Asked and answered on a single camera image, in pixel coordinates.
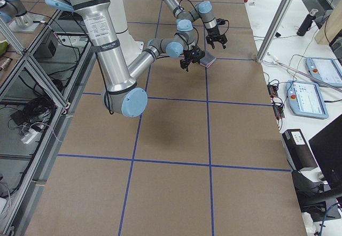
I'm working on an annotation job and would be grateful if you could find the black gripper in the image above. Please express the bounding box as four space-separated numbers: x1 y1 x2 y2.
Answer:
206 27 228 49
180 46 205 72

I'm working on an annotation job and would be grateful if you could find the black bottle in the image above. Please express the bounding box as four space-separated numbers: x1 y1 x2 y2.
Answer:
297 9 318 36

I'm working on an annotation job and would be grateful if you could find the grabber stick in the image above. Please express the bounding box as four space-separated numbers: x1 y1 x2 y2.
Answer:
266 52 341 92

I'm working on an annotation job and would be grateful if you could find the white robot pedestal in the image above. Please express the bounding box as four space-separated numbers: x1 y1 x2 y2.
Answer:
108 0 144 66

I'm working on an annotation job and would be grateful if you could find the teach pendant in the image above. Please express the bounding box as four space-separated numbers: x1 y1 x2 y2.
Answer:
306 57 341 88
286 80 329 119

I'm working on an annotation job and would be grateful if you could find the teach pendant near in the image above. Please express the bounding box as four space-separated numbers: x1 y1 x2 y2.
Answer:
286 80 329 119

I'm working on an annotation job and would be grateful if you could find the black monitor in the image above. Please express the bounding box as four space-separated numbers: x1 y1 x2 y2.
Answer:
309 115 341 186

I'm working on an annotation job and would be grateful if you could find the black box device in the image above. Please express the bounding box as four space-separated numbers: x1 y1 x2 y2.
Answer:
282 129 318 171

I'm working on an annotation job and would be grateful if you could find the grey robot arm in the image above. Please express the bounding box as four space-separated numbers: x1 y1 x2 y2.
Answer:
45 0 205 117
163 0 228 49

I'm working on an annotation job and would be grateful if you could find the pink and grey towel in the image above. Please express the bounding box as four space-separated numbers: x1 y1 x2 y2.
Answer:
200 51 216 68

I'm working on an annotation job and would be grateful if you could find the aluminium frame post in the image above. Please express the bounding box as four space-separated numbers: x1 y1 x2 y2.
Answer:
255 0 293 63

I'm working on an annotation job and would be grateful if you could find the teach pendant far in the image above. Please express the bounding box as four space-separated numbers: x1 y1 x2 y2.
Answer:
306 57 341 88

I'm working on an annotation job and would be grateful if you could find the aluminium frame rail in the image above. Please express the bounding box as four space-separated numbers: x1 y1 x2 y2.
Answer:
1 11 95 235

